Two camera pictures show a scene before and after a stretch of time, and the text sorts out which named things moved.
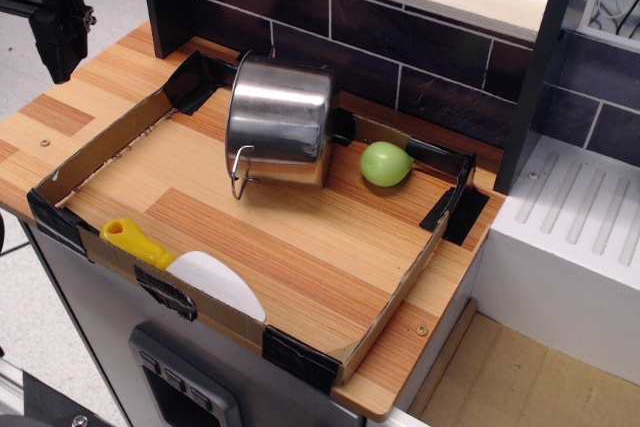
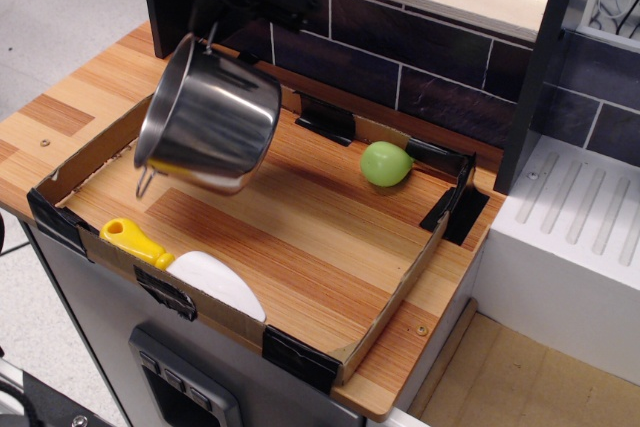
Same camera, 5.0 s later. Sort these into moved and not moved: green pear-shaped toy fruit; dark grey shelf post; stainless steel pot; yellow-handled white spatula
Moved: stainless steel pot
Not moved: dark grey shelf post; yellow-handled white spatula; green pear-shaped toy fruit
